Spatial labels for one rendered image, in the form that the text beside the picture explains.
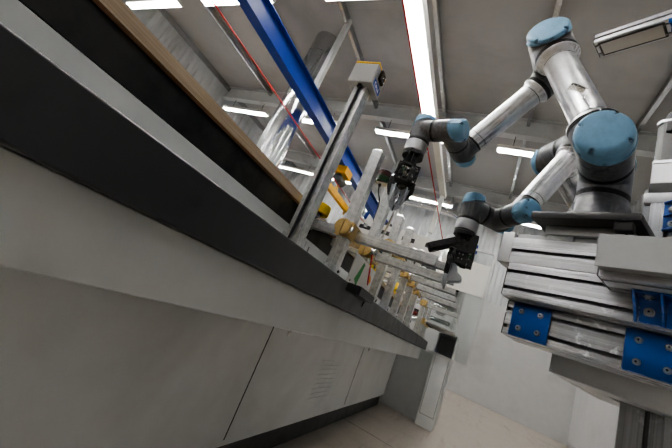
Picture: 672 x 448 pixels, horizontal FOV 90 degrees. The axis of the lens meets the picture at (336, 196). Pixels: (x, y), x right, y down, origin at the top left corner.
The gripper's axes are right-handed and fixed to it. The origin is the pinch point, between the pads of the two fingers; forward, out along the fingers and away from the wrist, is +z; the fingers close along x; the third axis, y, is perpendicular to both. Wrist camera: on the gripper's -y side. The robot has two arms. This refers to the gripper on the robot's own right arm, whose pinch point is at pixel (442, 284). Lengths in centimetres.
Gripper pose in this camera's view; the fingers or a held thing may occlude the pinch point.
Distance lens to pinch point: 124.4
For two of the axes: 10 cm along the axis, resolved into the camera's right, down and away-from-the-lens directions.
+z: -3.8, 8.7, -3.0
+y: 8.7, 2.2, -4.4
